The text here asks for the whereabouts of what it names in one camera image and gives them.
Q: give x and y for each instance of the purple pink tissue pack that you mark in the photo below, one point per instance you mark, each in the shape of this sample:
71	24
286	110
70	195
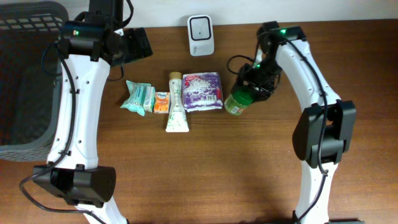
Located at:
202	91

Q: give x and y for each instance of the white cream tube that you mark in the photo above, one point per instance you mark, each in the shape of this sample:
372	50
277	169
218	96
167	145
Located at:
177	121

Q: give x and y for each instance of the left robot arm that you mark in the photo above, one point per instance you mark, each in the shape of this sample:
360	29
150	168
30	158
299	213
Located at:
88	47

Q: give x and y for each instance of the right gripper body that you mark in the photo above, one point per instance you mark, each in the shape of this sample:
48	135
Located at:
259	90

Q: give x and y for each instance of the small orange packet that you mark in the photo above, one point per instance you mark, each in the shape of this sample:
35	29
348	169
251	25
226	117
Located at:
162	102

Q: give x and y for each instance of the dark grey plastic basket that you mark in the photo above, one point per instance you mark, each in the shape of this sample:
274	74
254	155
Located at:
30	82

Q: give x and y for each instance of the teal wet wipes pack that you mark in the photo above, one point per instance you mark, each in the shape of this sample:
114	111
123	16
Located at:
135	102

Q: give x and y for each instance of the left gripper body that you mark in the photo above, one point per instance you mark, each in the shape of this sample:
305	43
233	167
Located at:
126	48

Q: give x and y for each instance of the white barcode scanner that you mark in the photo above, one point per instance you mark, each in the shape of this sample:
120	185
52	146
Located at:
200	35

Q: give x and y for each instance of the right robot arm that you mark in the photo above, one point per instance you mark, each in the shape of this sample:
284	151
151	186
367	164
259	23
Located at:
325	128

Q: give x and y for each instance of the green lid glass jar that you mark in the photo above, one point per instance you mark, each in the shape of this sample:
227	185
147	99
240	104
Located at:
238	101

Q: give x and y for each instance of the small white green packet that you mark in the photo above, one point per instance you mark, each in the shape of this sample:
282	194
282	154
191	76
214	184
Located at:
149	99

